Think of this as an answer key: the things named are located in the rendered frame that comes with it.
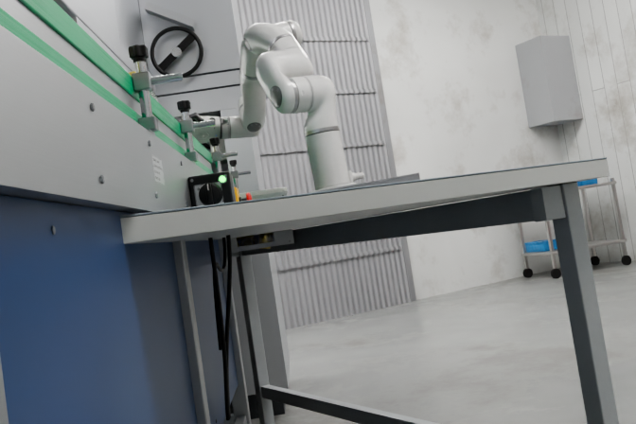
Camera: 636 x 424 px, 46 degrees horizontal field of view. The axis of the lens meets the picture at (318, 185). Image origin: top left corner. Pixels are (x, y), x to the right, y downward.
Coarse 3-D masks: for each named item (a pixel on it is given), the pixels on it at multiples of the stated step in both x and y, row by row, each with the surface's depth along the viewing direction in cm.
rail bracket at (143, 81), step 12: (132, 48) 112; (144, 48) 112; (132, 60) 113; (144, 60) 112; (144, 72) 111; (132, 84) 111; (144, 84) 111; (144, 96) 112; (144, 108) 112; (144, 120) 111; (156, 120) 112
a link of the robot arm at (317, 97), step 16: (304, 80) 196; (320, 80) 198; (304, 96) 194; (320, 96) 197; (304, 112) 199; (320, 112) 197; (336, 112) 201; (304, 128) 200; (320, 128) 196; (336, 128) 198
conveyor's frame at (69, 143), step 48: (0, 48) 53; (0, 96) 52; (48, 96) 63; (96, 96) 80; (0, 144) 51; (48, 144) 61; (96, 144) 77; (144, 144) 104; (0, 192) 54; (48, 192) 59; (96, 192) 74; (144, 192) 98
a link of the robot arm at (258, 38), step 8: (256, 24) 213; (264, 24) 212; (272, 24) 211; (280, 24) 219; (288, 24) 220; (248, 32) 214; (256, 32) 212; (264, 32) 210; (272, 32) 209; (280, 32) 209; (288, 32) 210; (248, 40) 215; (256, 40) 212; (264, 40) 210; (272, 40) 208; (248, 48) 218; (256, 48) 215; (264, 48) 212
